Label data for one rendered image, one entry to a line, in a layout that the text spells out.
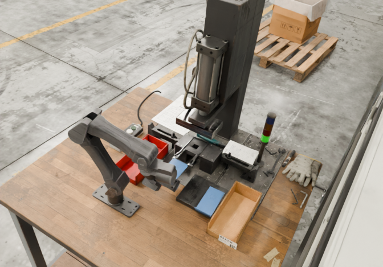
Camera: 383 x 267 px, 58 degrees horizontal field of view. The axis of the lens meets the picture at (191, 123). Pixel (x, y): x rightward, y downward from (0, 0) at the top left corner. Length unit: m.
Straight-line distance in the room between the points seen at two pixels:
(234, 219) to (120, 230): 0.45
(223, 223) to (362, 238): 0.96
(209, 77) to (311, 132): 2.28
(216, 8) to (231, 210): 0.80
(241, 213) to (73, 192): 0.70
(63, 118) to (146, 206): 2.05
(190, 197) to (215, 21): 0.71
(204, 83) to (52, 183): 0.77
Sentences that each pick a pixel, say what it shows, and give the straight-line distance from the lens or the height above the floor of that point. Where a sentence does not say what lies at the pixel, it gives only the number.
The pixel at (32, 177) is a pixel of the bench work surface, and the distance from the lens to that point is 1.66.
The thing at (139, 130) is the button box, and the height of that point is 0.93.
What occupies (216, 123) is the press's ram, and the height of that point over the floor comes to 1.14.
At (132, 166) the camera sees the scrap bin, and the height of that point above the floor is 0.91.
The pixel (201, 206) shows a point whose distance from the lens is 1.45.
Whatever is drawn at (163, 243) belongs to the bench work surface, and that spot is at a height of 0.90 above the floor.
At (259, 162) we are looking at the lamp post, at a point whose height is 0.91.
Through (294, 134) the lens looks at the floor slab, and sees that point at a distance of 3.41.
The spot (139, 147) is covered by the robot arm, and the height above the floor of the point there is 1.26.
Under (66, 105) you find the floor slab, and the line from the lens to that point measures 3.54.
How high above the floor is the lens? 2.08
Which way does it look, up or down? 40 degrees down
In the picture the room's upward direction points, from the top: 6 degrees clockwise
